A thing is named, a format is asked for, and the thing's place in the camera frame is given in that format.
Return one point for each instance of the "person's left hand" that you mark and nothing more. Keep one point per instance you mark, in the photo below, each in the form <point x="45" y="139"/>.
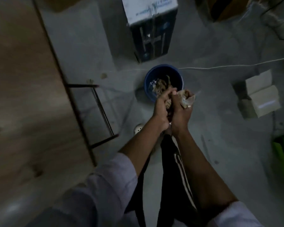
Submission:
<point x="161" y="111"/>

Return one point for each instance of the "person's right hand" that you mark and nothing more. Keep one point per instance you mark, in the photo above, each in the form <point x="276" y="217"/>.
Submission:
<point x="181" y="115"/>

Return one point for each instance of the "pile of cardboard paper scraps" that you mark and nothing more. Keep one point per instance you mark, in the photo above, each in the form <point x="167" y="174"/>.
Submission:
<point x="185" y="99"/>

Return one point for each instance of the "blue round waste bin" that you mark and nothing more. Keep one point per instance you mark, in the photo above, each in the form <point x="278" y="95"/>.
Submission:
<point x="153" y="73"/>

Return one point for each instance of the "person's left forearm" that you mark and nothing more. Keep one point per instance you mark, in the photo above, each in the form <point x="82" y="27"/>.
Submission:
<point x="139" y="146"/>

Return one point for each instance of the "person's right forearm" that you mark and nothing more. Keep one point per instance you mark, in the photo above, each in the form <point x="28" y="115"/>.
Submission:
<point x="201" y="172"/>

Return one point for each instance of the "white perforated shoe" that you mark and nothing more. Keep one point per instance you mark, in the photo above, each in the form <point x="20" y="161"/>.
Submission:
<point x="139" y="129"/>

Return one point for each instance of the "black metal table leg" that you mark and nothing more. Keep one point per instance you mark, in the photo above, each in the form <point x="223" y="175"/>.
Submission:
<point x="104" y="115"/>

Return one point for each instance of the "black trousers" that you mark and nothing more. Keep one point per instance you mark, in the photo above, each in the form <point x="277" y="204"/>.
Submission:
<point x="172" y="182"/>

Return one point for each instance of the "black box with white label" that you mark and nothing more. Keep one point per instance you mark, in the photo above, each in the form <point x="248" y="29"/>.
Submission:
<point x="153" y="33"/>

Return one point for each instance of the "small open white carton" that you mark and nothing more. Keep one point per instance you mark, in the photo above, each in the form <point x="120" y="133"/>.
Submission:
<point x="262" y="96"/>

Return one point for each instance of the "light denim shirt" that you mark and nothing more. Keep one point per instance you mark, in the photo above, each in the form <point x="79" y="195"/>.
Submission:
<point x="104" y="186"/>

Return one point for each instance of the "wooden table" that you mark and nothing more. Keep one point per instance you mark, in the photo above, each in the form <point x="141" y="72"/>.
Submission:
<point x="26" y="104"/>

